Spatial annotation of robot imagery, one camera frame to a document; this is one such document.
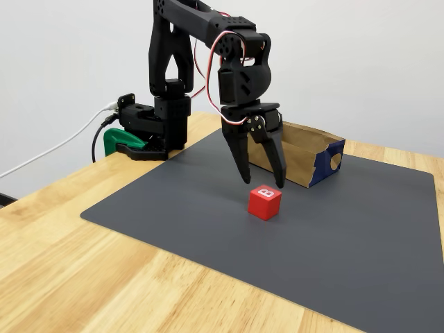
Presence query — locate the red cube with white letter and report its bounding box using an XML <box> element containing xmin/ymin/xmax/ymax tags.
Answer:
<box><xmin>248</xmin><ymin>184</ymin><xmax>282</xmax><ymax>222</ymax></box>

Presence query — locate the brown paper box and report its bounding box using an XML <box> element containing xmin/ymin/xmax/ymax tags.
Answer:
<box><xmin>248</xmin><ymin>121</ymin><xmax>346</xmax><ymax>189</ymax></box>

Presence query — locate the grey mat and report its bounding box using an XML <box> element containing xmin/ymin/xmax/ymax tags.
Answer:
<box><xmin>80</xmin><ymin>127</ymin><xmax>444</xmax><ymax>333</ymax></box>

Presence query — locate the green table clamp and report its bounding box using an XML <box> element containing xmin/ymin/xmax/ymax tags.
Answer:
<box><xmin>103</xmin><ymin>127</ymin><xmax>149</xmax><ymax>157</ymax></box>

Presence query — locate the black object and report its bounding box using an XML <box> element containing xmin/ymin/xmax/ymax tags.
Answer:
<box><xmin>0</xmin><ymin>192</ymin><xmax>18</xmax><ymax>210</ymax></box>

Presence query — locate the red white servo wire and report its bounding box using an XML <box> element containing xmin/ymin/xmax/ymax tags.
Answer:
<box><xmin>191</xmin><ymin>30</ymin><xmax>251</xmax><ymax>126</ymax></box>

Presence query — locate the white cable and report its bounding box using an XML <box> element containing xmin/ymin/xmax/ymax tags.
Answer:
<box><xmin>0</xmin><ymin>102</ymin><xmax>119</xmax><ymax>180</ymax></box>

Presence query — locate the black cable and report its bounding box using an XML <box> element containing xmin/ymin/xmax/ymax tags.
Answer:
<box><xmin>91</xmin><ymin>114</ymin><xmax>121</xmax><ymax>164</ymax></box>

